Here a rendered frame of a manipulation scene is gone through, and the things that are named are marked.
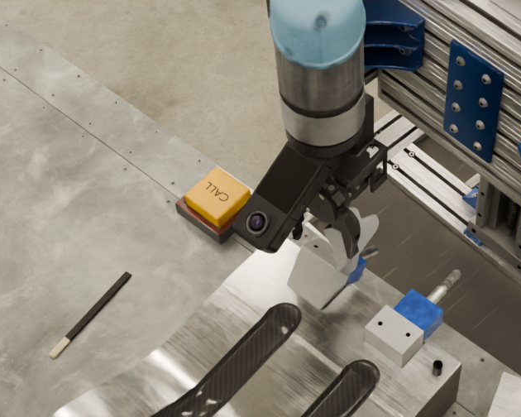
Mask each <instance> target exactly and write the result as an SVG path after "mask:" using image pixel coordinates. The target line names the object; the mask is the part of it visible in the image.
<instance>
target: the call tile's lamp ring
mask: <svg viewBox="0 0 521 417"><path fill-rule="evenodd" d="M217 167H218V168H220V169H221V170H223V171H225V170H224V169H223V168H221V167H220V166H217ZM225 172H226V171H225ZM226 173H228V172H226ZM228 174H229V173H228ZM229 175H230V176H231V177H233V178H234V179H236V180H237V181H239V182H240V183H242V182H241V181H240V180H238V179H237V178H235V177H234V176H233V175H231V174H229ZM242 184H243V183H242ZM243 185H245V184H243ZM245 186H246V187H247V188H248V189H250V191H251V194H252V193H253V192H254V190H253V189H251V188H250V187H248V186H247V185H245ZM184 201H185V197H184V196H183V197H182V198H181V199H180V200H178V201H177V202H176V204H177V205H178V206H180V207H181V208H182V209H183V210H184V211H186V212H187V213H189V214H190V215H192V216H193V217H194V218H196V219H197V220H198V221H199V222H201V223H202V224H203V225H205V226H206V227H207V228H209V229H211V230H212V231H213V232H215V233H216V234H217V235H218V236H220V235H221V234H222V233H223V232H224V231H226V230H227V229H228V228H229V227H230V226H231V225H232V224H233V222H234V220H235V219H236V217H237V215H238V214H239V213H240V212H241V209H240V210H239V211H238V212H237V213H236V214H235V215H234V216H233V217H232V218H230V219H229V220H228V221H227V222H226V223H225V224H224V225H223V226H222V227H221V228H219V229H218V228H217V227H215V226H214V225H212V224H211V223H210V222H209V221H208V220H206V219H205V218H203V217H202V216H200V215H199V214H198V213H196V212H195V211H193V210H192V209H191V208H190V207H188V206H187V205H186V204H184Z"/></svg>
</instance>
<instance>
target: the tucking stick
mask: <svg viewBox="0 0 521 417"><path fill-rule="evenodd" d="M130 278H131V274H130V273H129V272H127V271H125V273H124V274H123V275H122V276H121V277H120V278H119V279H118V280H117V281H116V282H115V283H114V284H113V285H112V287H111V288H110V289H109V290H108V291H107V292H106V293H105V294H104V295H103V296H102V297H101V298H100V300H99V301H98V302H97V303H96V304H95V305H94V306H93V307H92V308H91V309H90V310H89V311H88V312H87V313H86V315H85V316H83V317H82V318H81V320H80V321H78V322H77V324H76V325H75V326H74V327H73V328H72V329H71V330H70V331H69V332H68V333H67V334H66V335H65V336H64V337H63V339H62V340H61V341H60V342H59V343H58V344H57V345H56V346H55V347H54V348H53V349H52V350H51V351H50V353H49V356H50V357H52V358H53V359H55V358H56V357H57V356H58V355H59V354H60V353H61V352H62V351H63V350H64V349H65V348H66V347H67V345H68V344H69V343H70V342H71V341H72V340H73V339H74V338H75V337H76V335H77V334H78V333H79V332H80V331H81V330H82V329H83V328H84V327H85V326H86V325H87V323H88V322H89V321H90V320H91V319H92V318H93V317H94V316H95V315H96V314H97V313H98V311H99V310H100V309H101V308H102V307H103V306H104V305H105V304H106V303H107V302H108V301H109V300H110V299H111V298H112V297H113V296H114V295H115V294H116V293H117V292H118V291H119V290H120V288H121V287H122V286H123V285H124V284H125V283H126V282H127V281H128V280H129V279H130Z"/></svg>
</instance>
